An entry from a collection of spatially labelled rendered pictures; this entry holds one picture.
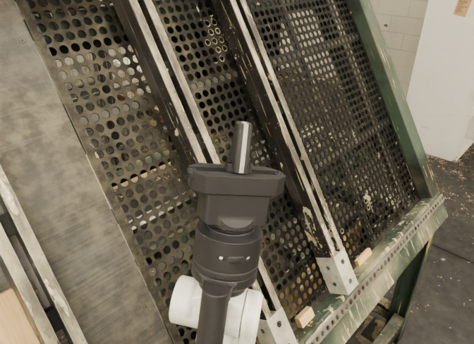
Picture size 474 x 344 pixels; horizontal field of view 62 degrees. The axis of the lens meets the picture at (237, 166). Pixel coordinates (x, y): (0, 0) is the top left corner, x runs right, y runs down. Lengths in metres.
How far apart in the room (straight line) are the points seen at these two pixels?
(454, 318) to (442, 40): 2.36
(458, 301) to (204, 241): 2.36
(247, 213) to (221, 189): 0.05
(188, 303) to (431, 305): 2.21
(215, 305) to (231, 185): 0.14
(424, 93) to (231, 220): 3.74
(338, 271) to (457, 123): 3.05
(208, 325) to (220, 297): 0.04
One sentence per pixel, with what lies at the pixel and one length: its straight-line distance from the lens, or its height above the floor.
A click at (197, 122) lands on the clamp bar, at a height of 1.46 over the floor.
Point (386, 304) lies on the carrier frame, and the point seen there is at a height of 0.18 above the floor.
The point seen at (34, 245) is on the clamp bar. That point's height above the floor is 1.38.
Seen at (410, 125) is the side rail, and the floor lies 1.17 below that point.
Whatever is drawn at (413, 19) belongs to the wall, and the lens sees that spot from 5.58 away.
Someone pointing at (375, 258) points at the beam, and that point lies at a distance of 1.44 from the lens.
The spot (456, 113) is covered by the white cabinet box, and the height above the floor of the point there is 0.47.
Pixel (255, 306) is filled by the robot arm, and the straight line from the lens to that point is 0.55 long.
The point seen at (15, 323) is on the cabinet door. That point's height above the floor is 1.25.
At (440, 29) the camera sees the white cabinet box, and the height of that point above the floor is 1.16.
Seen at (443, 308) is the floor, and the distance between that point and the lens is 2.68.
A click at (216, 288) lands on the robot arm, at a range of 0.50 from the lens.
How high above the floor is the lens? 1.84
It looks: 30 degrees down
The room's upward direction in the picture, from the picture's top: straight up
